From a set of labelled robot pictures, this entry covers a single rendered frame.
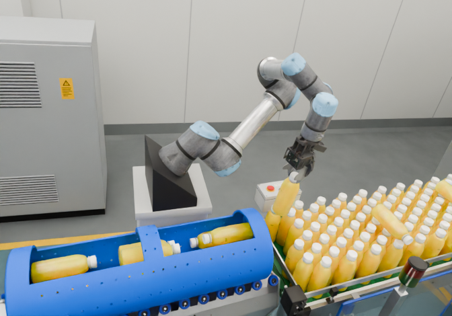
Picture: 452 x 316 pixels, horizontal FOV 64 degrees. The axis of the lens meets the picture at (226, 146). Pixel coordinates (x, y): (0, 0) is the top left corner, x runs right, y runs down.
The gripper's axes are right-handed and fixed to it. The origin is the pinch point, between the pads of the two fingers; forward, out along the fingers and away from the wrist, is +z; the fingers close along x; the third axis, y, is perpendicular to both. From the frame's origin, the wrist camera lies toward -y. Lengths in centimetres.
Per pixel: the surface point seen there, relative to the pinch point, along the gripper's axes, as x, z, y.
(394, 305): 51, 29, -18
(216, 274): 8.5, 26.8, 36.0
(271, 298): 19, 51, 9
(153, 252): -6, 21, 54
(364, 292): 39, 45, -27
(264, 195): -16.8, 32.8, -11.7
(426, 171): -25, 136, -313
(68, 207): -145, 149, 41
